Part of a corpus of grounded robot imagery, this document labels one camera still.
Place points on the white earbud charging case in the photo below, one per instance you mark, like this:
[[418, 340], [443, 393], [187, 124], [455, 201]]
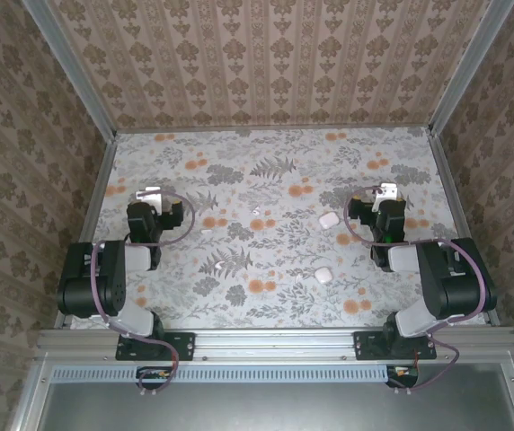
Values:
[[322, 275], [328, 220]]

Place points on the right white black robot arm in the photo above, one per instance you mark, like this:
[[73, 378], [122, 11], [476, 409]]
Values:
[[459, 287]]

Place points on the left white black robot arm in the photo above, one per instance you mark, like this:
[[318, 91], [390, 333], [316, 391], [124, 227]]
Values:
[[82, 278]]

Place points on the floral patterned table cover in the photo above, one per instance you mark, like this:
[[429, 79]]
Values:
[[261, 179]]

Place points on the black electronics box with connectors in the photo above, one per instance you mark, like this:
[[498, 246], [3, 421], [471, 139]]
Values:
[[153, 375], [403, 372]]

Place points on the grey metal panel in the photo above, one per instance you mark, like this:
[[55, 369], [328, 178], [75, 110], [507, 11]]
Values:
[[261, 408]]

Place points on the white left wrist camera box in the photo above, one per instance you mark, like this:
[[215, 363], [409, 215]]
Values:
[[149, 194]]

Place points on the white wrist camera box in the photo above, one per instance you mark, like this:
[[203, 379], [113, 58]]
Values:
[[387, 190], [149, 194]]

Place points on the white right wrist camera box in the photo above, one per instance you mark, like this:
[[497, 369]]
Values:
[[387, 190]]

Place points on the aluminium table side rail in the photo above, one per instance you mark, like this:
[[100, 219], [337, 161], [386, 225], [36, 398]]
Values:
[[463, 224], [89, 224]]

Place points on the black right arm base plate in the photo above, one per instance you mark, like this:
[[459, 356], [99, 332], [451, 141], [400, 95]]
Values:
[[365, 345]]

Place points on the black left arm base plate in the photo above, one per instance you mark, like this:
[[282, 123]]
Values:
[[185, 345]]

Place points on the aluminium corner post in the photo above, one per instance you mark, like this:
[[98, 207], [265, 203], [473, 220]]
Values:
[[72, 69], [469, 67]]

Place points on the aluminium mounting rail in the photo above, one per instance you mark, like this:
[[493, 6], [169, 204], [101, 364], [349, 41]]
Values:
[[275, 345]]

